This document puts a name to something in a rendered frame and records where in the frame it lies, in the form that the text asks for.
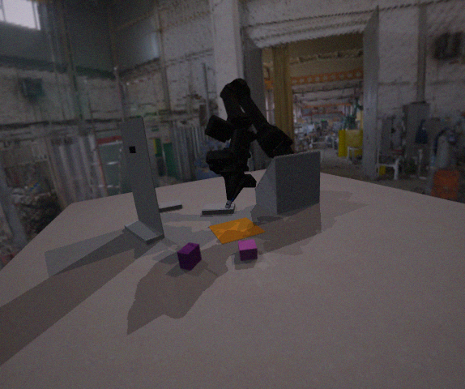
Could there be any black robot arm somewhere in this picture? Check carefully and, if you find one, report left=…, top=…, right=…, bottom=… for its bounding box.
left=205, top=79, right=295, bottom=174

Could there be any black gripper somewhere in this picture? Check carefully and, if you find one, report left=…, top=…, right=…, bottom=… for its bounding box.
left=209, top=143, right=257, bottom=201

